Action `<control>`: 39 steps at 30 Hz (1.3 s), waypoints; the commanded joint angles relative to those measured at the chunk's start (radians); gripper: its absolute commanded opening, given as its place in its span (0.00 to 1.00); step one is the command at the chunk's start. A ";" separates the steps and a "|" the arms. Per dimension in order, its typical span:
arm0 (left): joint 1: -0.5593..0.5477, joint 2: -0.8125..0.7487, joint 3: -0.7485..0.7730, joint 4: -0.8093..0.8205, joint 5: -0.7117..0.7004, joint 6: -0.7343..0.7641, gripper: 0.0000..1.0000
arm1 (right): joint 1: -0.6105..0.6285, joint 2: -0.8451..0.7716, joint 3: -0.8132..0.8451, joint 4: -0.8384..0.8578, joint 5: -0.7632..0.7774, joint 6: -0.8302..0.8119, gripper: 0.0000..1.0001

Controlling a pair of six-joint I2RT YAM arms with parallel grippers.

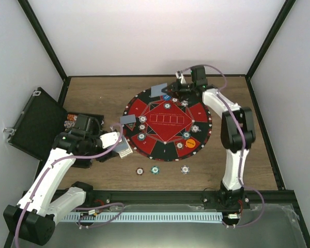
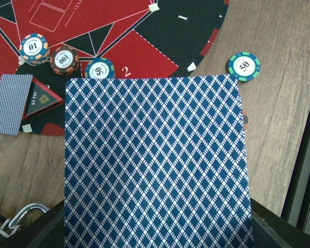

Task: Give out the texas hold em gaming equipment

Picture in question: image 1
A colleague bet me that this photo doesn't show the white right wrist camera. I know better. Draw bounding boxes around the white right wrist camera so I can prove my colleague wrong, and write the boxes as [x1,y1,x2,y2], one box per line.
[176,71,186,84]

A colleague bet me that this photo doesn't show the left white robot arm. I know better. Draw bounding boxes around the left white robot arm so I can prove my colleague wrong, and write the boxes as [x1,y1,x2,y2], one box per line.
[3,114,123,247]

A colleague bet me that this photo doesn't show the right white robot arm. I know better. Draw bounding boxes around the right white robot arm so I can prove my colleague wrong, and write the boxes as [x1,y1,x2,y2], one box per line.
[162,64,256,208]

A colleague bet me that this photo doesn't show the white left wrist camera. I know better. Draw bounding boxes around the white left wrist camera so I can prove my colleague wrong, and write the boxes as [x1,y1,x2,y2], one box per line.
[99,132,121,149]

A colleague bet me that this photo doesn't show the blue orange chip stack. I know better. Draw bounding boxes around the blue orange chip stack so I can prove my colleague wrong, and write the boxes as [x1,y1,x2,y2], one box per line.
[181,165,190,174]

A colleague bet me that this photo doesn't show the blue white chip seat three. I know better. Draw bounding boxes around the blue white chip seat three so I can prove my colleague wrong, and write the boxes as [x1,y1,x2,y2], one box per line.
[139,116,147,123]

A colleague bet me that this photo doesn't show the black front mounting rail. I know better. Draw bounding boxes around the black front mounting rail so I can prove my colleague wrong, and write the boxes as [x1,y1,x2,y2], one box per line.
[67,189,296,210]

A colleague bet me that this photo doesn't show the blue small blind button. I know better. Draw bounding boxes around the blue small blind button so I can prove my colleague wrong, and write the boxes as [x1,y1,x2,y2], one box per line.
[162,95,171,101]

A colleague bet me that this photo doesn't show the blue white chip seat nine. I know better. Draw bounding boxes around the blue white chip seat nine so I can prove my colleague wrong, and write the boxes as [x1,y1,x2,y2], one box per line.
[191,125,199,132]

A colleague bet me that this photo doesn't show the purple cable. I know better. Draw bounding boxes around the purple cable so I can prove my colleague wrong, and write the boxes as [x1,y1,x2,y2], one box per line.
[178,64,265,229]
[14,122,125,248]

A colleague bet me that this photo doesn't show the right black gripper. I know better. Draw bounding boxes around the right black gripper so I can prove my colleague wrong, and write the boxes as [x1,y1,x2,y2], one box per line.
[162,79,196,101]

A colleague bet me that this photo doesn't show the orange big blind button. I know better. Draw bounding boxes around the orange big blind button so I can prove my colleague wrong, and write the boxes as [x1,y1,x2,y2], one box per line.
[185,138,196,148]

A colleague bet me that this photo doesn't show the chips in case top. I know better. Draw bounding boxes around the chips in case top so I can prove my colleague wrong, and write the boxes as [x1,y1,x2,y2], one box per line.
[64,114,78,129]

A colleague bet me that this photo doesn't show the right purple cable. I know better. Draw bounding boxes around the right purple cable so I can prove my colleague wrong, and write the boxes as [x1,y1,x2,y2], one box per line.
[178,64,265,229]

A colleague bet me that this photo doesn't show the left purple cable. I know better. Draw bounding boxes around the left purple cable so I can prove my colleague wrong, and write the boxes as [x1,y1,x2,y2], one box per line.
[14,122,125,248]

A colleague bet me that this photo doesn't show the blue playing card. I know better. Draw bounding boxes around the blue playing card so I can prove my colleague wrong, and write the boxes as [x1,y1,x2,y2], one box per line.
[120,114,136,125]
[150,83,167,98]

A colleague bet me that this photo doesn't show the perforated light blue rail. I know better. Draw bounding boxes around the perforated light blue rail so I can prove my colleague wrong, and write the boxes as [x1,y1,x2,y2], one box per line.
[62,212,223,224]

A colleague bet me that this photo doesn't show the teal chip seat two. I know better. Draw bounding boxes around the teal chip seat two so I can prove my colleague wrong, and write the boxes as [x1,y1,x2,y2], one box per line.
[137,133,146,141]

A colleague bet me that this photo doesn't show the black poker chip case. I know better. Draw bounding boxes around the black poker chip case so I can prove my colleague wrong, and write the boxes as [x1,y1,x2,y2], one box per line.
[8,87,106,168]

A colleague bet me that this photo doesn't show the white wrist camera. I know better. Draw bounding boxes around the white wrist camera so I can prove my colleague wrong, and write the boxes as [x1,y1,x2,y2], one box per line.
[176,71,186,84]
[99,132,121,149]

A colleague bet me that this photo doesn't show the teal chip stack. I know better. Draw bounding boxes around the teal chip stack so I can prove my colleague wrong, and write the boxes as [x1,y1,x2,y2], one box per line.
[150,166,160,175]

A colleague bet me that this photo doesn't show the round red black poker mat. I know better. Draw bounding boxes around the round red black poker mat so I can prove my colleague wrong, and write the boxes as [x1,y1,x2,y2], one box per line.
[123,89,212,162]

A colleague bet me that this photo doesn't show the brown 100 chip stack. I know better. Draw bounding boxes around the brown 100 chip stack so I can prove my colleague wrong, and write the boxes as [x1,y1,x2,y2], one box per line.
[136,167,144,175]

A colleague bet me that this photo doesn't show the blue white chip seat seven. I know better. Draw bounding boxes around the blue white chip seat seven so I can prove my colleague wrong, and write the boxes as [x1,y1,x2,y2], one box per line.
[181,100,189,106]

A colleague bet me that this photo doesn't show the teal chip seat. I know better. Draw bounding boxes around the teal chip seat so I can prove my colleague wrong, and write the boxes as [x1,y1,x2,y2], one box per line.
[164,103,171,110]

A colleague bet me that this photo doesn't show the triangular all in marker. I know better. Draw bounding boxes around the triangular all in marker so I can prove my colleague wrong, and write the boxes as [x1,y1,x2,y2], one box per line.
[126,122,136,131]

